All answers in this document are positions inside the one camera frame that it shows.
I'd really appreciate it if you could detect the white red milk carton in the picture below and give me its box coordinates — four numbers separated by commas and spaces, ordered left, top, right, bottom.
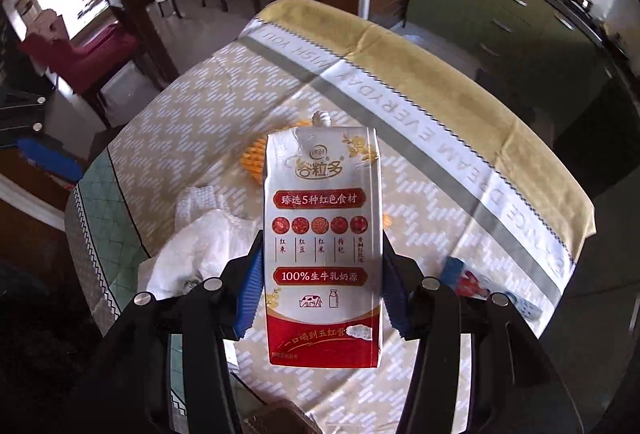
264, 111, 383, 369

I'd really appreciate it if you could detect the green kitchen cabinet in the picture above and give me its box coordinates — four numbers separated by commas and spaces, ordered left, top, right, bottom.
407, 0, 610, 121

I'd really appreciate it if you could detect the blue white toothpaste tube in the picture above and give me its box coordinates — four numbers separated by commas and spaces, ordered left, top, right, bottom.
439, 256, 542, 321

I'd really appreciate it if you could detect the white crumpled tissue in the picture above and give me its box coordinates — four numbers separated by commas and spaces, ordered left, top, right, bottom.
137, 186, 262, 300

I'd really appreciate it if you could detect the maroon armchair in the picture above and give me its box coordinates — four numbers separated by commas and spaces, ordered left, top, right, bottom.
18, 8, 139, 96

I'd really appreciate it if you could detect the orange foam fruit net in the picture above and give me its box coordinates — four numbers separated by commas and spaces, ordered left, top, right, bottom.
240, 119, 311, 185

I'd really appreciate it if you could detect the brown woven coaster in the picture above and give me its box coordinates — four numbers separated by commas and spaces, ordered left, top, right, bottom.
242, 400, 314, 434

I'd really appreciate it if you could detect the patterned beige yellow tablecloth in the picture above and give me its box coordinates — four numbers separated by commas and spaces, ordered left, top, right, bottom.
65, 0, 596, 433

